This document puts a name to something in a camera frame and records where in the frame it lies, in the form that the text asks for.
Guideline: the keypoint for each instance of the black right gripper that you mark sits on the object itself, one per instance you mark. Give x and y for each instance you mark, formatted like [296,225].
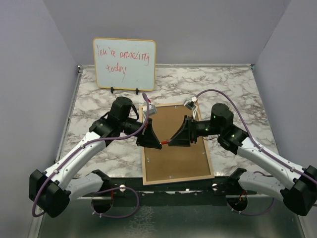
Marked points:
[186,134]

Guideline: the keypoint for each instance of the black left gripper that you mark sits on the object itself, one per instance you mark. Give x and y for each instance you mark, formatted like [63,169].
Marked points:
[148,138]

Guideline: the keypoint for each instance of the blue red screwdriver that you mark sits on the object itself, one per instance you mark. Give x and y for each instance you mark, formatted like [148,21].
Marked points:
[165,142]

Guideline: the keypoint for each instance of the blue picture frame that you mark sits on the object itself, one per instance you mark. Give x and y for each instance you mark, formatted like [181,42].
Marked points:
[178,163]

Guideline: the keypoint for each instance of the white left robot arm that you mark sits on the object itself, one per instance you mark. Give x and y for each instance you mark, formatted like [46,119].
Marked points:
[53,189]

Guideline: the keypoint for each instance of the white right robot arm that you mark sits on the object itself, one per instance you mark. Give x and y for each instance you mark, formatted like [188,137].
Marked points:
[288,182]

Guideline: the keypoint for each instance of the black whiteboard stand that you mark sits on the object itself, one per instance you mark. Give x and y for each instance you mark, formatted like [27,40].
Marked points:
[135,91]

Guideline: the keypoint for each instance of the white dry-erase board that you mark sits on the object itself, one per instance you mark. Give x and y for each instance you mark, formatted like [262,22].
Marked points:
[125,63]

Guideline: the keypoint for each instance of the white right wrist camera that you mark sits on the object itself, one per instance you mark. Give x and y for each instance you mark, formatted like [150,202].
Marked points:
[192,107]

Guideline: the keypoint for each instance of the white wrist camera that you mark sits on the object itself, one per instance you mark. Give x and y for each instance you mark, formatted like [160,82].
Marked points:
[192,107]
[151,111]

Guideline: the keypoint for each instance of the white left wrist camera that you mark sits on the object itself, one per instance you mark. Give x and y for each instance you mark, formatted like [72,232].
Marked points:
[151,111]

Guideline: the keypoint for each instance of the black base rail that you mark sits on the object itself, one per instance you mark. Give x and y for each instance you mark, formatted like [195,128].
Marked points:
[211,191]

